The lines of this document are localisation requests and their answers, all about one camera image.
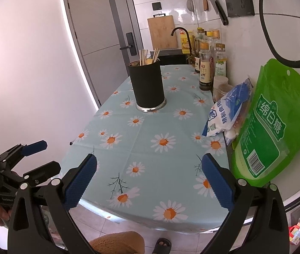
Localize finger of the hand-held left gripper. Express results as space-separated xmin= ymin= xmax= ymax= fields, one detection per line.
xmin=0 ymin=160 xmax=61 ymax=188
xmin=0 ymin=140 xmax=47 ymax=162

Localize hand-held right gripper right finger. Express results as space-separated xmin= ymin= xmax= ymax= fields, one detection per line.
xmin=200 ymin=153 xmax=291 ymax=254

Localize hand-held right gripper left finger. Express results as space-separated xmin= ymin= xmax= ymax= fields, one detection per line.
xmin=7 ymin=153 xmax=105 ymax=254

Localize black utensil holder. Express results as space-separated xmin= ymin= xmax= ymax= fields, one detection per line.
xmin=128 ymin=58 xmax=167 ymax=112

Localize group of wooden chopsticks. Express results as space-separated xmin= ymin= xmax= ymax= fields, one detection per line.
xmin=139 ymin=48 xmax=160 ymax=66

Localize white red plastic packet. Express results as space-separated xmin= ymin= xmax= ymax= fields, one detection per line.
xmin=224 ymin=103 xmax=248 ymax=146

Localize white blue salt bag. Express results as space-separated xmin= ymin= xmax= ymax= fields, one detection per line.
xmin=201 ymin=78 xmax=254 ymax=137

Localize daisy print tablecloth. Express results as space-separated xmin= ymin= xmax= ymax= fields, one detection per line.
xmin=61 ymin=64 xmax=231 ymax=235

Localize tan fuzzy trousers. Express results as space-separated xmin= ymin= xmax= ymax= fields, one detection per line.
xmin=89 ymin=231 xmax=145 ymax=254

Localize green sugar bag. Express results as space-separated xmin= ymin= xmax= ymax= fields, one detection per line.
xmin=231 ymin=58 xmax=300 ymax=187

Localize black sandal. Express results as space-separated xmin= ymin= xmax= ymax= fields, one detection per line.
xmin=152 ymin=237 xmax=172 ymax=254

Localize clear plastic jar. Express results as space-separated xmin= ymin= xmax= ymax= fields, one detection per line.
xmin=217 ymin=84 xmax=234 ymax=102
xmin=213 ymin=76 xmax=229 ymax=101

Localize colourful small carton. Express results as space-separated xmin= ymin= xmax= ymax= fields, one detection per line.
xmin=289 ymin=222 xmax=300 ymax=244

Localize group of condiment bottles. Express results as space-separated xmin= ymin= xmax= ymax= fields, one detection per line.
xmin=191 ymin=27 xmax=230 ymax=91

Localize grey door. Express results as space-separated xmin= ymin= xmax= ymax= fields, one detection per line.
xmin=62 ymin=0 xmax=146 ymax=106

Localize black kitchen sink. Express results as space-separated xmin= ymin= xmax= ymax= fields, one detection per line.
xmin=159 ymin=49 xmax=193 ymax=65

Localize yellow oil bottle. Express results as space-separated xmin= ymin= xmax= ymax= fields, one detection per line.
xmin=180 ymin=30 xmax=194 ymax=54

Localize black faucet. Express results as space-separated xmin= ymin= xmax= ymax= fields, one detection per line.
xmin=171 ymin=27 xmax=193 ymax=59

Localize wooden cutting board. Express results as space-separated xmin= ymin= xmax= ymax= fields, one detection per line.
xmin=147 ymin=13 xmax=178 ymax=50

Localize black door handle lock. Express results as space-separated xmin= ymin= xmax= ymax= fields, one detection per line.
xmin=119 ymin=32 xmax=137 ymax=57

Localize black cable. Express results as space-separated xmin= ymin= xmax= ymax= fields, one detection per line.
xmin=254 ymin=0 xmax=300 ymax=69

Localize kitchen cleaver black handle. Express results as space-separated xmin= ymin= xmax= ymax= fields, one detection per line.
xmin=204 ymin=0 xmax=229 ymax=26

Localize black wall power socket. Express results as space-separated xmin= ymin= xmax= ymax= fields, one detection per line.
xmin=224 ymin=0 xmax=255 ymax=18

